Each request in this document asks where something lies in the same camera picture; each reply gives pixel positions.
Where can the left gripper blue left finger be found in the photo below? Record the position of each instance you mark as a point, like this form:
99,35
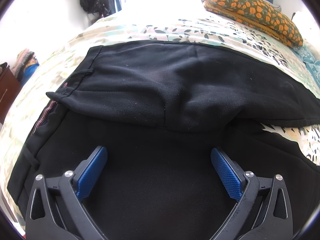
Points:
55,209

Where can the pile of clothes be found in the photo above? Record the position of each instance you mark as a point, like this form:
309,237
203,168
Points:
25,66

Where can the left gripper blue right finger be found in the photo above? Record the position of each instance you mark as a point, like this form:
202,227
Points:
262,209

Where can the teal patterned pillow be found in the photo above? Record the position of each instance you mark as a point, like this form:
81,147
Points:
312,64

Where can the brown wooden dresser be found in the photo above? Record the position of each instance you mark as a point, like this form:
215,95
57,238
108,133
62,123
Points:
9,89

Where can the black pants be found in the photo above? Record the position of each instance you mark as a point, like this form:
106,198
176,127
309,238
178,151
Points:
167,140

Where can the orange floral folded blanket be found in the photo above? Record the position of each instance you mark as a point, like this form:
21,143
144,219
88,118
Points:
260,15

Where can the floral bedspread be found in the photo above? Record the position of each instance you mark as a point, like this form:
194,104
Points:
175,30

